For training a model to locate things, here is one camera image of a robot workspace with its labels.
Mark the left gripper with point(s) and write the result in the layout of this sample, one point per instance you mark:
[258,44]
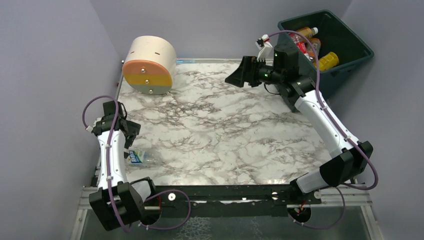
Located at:
[133,129]

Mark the small red label bottle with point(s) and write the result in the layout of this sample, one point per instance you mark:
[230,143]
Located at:
[302,47]

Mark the dark green plastic bin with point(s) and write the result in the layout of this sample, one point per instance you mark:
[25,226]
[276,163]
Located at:
[335,36]

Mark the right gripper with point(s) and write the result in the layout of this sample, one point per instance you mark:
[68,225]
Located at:
[249,71]

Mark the round cream drum box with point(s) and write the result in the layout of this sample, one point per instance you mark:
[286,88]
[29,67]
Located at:
[150,65]

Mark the red gold drink can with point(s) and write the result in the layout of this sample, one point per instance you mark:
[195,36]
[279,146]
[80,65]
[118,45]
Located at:
[306,32]

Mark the yellow drink bottle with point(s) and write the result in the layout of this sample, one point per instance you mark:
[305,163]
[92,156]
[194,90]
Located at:
[328,61]

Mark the small blue label bottle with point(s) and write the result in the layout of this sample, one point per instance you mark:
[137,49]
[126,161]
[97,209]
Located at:
[143,158]

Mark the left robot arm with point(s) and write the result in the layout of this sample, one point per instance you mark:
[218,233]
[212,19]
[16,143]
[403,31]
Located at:
[117,202]

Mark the orange drink bottle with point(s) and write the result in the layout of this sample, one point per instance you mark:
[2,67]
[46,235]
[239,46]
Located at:
[314,50]

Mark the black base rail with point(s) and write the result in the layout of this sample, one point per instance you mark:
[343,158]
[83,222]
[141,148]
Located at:
[215,201]

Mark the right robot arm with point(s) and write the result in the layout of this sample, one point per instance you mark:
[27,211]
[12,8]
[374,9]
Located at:
[348,154]

